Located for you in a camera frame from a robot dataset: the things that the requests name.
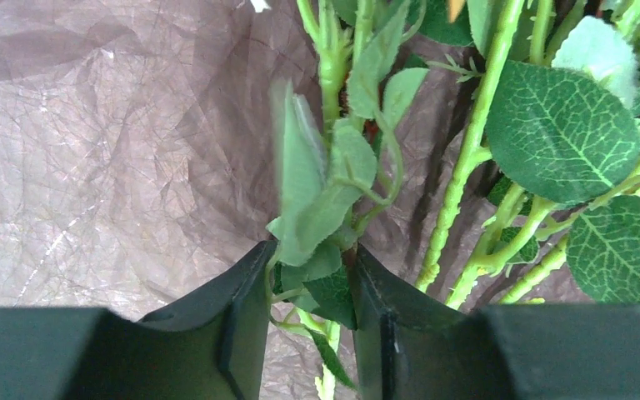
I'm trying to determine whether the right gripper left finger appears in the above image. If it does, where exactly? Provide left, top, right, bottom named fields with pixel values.
left=0, top=241, right=275, bottom=399

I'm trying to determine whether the pink flower bunch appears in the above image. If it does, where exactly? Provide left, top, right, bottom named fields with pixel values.
left=415, top=1, right=640, bottom=308

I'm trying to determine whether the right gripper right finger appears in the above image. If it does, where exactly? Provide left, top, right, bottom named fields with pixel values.
left=350, top=247, right=640, bottom=400

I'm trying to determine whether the red wrapping paper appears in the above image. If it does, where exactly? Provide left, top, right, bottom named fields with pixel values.
left=0, top=0, right=640, bottom=400

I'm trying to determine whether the large pink rose stem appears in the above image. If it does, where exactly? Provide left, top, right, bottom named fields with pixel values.
left=264, top=1, right=428, bottom=399

